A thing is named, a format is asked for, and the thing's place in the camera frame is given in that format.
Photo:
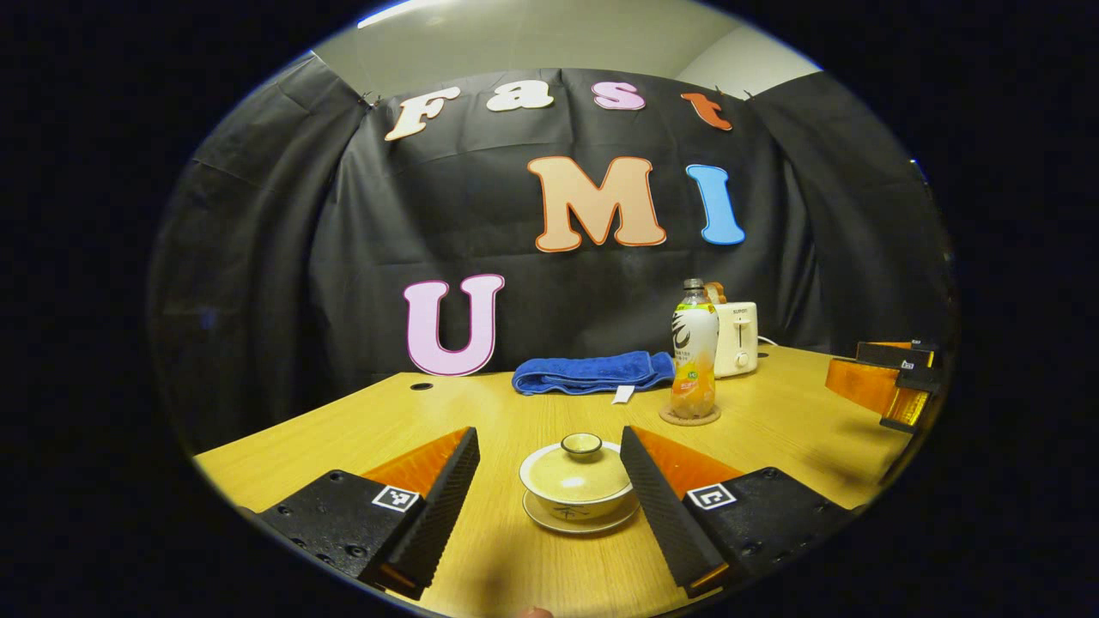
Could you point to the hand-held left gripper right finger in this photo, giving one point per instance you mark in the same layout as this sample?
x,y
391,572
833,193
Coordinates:
x,y
657,515

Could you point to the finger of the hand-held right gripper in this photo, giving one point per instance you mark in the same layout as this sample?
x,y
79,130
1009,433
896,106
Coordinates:
x,y
867,382
912,403

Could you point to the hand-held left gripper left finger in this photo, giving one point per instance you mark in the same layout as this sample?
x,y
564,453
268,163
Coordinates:
x,y
446,506

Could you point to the cream teacup lid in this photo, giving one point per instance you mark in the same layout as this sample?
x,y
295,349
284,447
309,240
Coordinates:
x,y
575,470

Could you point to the round brown coaster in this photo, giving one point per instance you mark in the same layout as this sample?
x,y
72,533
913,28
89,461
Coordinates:
x,y
665,417

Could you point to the water bottle with white label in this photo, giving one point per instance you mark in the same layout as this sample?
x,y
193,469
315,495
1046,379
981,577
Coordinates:
x,y
694,352

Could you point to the white toaster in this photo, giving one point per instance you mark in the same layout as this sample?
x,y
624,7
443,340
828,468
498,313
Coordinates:
x,y
738,339

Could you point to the blue folded towel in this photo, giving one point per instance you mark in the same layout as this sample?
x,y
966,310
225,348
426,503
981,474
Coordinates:
x,y
592,373

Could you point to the toast slice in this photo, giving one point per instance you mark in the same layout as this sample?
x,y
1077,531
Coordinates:
x,y
714,292

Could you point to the black backdrop cloth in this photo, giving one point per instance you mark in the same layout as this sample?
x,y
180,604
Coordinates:
x,y
343,257

